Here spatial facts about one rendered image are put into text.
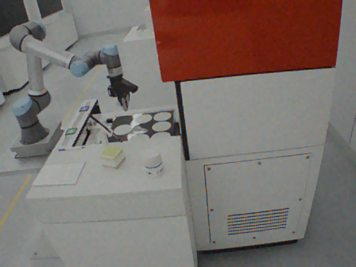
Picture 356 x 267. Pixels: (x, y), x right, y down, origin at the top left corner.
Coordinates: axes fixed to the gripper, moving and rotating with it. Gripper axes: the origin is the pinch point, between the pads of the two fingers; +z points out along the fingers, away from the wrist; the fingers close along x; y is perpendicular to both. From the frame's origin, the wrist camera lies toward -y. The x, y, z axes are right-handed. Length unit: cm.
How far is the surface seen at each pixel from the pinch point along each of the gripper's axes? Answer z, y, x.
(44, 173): 2, 6, 56
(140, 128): 9.4, -7.8, 2.1
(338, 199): 99, -121, -72
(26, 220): 99, 110, 39
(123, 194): 4, -34, 52
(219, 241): 83, -51, 4
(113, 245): 33, -24, 57
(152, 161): -5, -42, 41
